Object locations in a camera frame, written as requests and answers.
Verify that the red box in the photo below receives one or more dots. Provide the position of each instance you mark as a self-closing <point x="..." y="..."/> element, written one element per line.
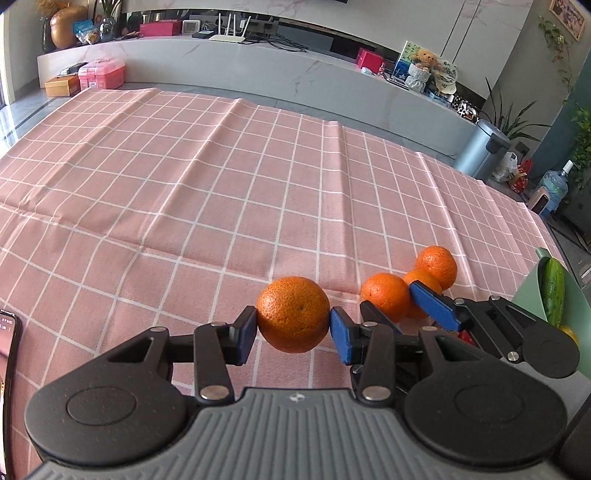
<point x="369" y="60"/>

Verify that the green cucumber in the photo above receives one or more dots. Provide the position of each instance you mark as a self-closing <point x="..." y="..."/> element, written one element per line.
<point x="553" y="290"/>

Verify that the white knitted pot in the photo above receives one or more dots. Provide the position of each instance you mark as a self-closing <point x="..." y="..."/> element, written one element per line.
<point x="418" y="77"/>

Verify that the pink checked cloth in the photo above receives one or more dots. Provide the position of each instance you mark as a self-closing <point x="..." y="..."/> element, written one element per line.
<point x="184" y="194"/>

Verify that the hanging ivy plant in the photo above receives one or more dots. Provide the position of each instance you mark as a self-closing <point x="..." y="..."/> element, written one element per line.
<point x="556" y="44"/>

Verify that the blue water bottle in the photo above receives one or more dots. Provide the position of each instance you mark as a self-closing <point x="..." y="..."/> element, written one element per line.
<point x="556" y="187"/>

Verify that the grey pedal trash can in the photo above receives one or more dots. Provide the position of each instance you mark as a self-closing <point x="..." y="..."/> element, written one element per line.
<point x="480" y="147"/>

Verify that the pink storage box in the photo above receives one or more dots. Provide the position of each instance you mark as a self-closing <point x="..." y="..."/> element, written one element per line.
<point x="101" y="74"/>

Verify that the blue landscape picture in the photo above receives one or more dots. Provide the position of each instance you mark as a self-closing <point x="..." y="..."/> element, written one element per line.
<point x="401" y="60"/>

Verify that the magenta flat box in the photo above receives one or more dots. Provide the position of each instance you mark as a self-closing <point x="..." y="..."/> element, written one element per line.
<point x="159" y="29"/>

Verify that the small black box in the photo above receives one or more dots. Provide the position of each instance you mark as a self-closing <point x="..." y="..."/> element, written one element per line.
<point x="202" y="34"/>

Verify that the orange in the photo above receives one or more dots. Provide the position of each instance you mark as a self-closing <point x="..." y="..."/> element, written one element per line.
<point x="436" y="265"/>
<point x="422" y="279"/>
<point x="383" y="293"/>
<point x="293" y="314"/>

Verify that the red gift bag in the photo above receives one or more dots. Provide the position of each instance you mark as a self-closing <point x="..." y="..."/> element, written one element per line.
<point x="521" y="177"/>

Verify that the orange cardboard box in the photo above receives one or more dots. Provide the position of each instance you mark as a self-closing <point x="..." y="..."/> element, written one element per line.
<point x="62" y="86"/>

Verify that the trailing green plant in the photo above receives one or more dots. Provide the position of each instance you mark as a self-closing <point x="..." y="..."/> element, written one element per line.
<point x="582" y="147"/>

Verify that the yellow lemon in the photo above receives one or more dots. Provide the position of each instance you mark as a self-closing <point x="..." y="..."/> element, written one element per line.
<point x="569" y="334"/>

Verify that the small pink heater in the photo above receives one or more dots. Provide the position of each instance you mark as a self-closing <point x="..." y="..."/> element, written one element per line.
<point x="540" y="201"/>

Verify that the white router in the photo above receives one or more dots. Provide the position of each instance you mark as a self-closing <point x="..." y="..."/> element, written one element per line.
<point x="228" y="37"/>

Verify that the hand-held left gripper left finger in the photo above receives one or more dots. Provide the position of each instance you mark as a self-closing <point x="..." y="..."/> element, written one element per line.
<point x="247" y="334"/>

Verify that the cow pattern ornament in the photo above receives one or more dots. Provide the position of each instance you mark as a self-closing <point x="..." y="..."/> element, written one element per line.
<point x="467" y="110"/>

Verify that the black flat case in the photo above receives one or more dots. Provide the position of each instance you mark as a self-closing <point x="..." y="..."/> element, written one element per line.
<point x="73" y="69"/>

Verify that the glass jar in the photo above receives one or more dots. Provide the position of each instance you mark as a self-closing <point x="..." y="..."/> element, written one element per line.
<point x="107" y="28"/>

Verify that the white desk clock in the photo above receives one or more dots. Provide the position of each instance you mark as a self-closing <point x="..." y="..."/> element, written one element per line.
<point x="190" y="26"/>

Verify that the blue snack bag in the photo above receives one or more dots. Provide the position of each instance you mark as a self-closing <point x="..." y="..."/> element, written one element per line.
<point x="85" y="32"/>

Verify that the white plastic bag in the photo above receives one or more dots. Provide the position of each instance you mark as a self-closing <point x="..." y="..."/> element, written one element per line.
<point x="505" y="166"/>

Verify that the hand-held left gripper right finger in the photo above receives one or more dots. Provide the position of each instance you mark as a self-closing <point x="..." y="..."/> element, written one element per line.
<point x="341" y="334"/>

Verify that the dark tall vase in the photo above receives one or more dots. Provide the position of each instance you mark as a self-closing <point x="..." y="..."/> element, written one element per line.
<point x="47" y="37"/>

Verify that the green bowl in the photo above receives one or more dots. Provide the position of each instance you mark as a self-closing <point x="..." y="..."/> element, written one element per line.
<point x="531" y="286"/>

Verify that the spiky green plant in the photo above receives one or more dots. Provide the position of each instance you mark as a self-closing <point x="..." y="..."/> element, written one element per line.
<point x="108" y="7"/>

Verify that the brown teddy bear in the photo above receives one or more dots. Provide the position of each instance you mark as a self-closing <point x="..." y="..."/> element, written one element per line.
<point x="424" y="58"/>

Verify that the white marble tv cabinet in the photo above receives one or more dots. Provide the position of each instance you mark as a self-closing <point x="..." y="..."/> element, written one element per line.
<point x="277" y="69"/>

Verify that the brown round vase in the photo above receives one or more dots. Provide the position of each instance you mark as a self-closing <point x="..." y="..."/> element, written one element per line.
<point x="68" y="27"/>

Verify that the long-leaf potted plant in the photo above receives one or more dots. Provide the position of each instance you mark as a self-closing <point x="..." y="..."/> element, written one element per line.
<point x="510" y="122"/>

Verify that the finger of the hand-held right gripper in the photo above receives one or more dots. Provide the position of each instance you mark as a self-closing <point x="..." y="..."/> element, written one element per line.
<point x="376" y="314"/>
<point x="434" y="304"/>

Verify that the framed wall picture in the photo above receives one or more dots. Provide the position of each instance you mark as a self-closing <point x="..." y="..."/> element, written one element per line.
<point x="569" y="16"/>

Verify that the black smartphone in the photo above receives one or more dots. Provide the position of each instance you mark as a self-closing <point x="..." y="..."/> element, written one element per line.
<point x="9" y="392"/>

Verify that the dried flowers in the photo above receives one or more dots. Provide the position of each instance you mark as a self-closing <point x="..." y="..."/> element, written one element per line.
<point x="51" y="7"/>

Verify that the round printed fan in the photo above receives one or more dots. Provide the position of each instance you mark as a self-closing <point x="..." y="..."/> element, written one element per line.
<point x="445" y="76"/>

